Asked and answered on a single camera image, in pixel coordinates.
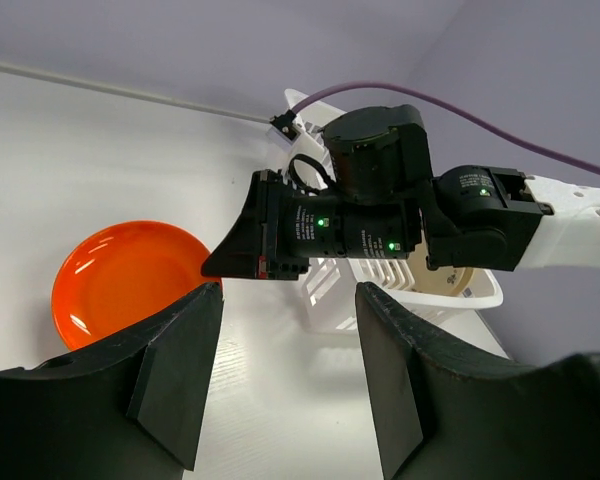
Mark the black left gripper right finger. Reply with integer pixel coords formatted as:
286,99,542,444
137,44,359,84
355,283,600,479

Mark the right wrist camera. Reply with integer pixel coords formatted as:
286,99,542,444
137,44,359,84
269,109,300,142

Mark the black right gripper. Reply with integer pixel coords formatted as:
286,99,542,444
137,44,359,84
201,169,345,280

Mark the white plastic dish rack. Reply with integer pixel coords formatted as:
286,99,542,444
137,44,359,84
285,101,503,333

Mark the beige plate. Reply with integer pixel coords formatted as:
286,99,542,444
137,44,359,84
406,243,474,296

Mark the orange plate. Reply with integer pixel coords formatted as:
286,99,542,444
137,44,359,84
51,220,221,350

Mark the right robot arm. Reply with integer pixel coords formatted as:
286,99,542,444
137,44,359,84
202,103,600,334

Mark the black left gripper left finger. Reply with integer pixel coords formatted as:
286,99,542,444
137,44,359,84
0,283,224,479

